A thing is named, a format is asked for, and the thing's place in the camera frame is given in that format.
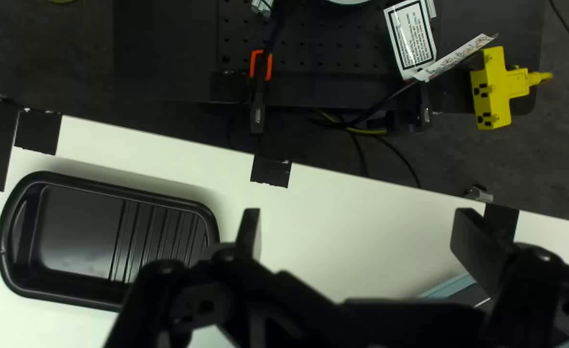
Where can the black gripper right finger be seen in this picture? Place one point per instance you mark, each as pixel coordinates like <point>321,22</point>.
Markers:
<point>485,252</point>

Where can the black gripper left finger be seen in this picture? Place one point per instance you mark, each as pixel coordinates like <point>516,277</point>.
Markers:
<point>249,232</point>

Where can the light blue breakfast maker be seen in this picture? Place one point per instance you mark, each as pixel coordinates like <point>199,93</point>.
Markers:
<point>452,290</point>

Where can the small grey metal clamp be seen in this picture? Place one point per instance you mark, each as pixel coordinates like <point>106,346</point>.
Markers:
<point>479,192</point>

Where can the yellow power plug adapter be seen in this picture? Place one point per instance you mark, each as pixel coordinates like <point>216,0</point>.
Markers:
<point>495,89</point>

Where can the black ribbed grill tray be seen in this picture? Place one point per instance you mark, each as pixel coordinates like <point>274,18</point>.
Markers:
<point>73,238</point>

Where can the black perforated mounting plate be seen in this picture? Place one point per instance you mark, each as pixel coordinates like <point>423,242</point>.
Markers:
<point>324,58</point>

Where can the white paper strip tag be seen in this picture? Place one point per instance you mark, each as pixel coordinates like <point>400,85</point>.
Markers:
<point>462,54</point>

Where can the white printed warning label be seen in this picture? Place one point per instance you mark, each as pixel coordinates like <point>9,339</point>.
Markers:
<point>411,39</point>

